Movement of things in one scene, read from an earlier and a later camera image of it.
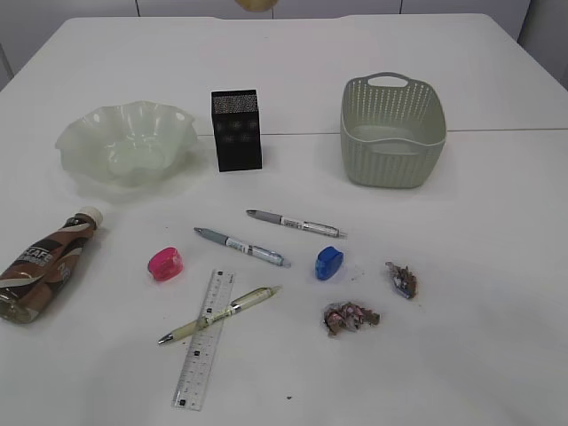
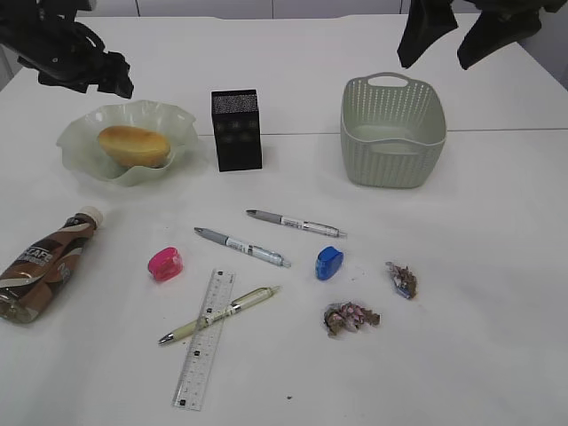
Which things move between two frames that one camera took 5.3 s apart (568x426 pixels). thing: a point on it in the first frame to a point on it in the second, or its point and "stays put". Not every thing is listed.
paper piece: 404,280 stays put
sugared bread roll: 256,5 to 133,146
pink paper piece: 349,316 stays put
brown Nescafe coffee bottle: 37,268 stays put
